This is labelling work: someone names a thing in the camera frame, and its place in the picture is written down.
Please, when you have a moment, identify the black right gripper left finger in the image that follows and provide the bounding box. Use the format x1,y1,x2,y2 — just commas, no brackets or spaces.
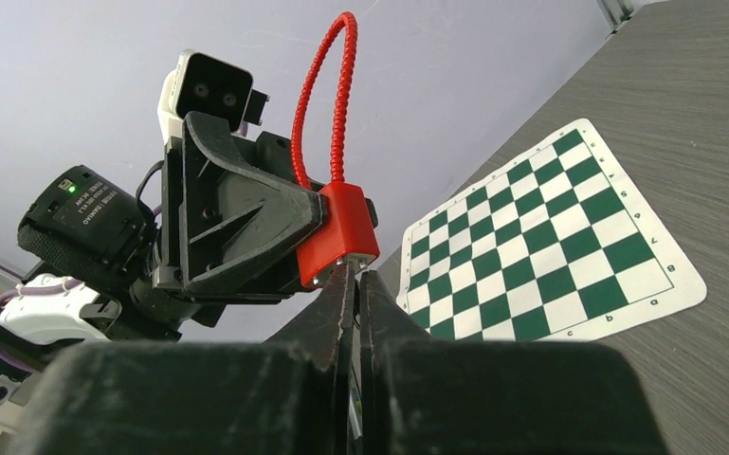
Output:
11,265,356,454

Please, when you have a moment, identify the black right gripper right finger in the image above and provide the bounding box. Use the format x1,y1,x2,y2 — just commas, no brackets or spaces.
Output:
359,271,668,454

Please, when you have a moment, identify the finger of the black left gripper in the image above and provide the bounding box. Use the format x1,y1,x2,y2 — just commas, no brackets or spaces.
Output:
179,112,327,297

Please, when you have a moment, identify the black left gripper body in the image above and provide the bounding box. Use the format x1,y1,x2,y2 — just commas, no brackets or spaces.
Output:
150,132,314,327

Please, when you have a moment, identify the red cable padlock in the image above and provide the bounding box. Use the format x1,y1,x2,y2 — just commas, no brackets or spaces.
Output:
290,11,380,289

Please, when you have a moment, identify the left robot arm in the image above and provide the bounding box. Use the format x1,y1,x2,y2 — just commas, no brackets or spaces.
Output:
0,112,329,372

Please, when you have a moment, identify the green white chessboard mat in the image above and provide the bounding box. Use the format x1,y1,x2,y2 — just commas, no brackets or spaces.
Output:
396,118,707,341

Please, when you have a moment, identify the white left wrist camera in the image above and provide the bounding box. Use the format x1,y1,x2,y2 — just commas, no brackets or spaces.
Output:
156,49,269,143

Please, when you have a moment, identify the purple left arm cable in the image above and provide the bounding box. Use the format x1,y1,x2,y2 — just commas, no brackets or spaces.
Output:
0,276,85,374

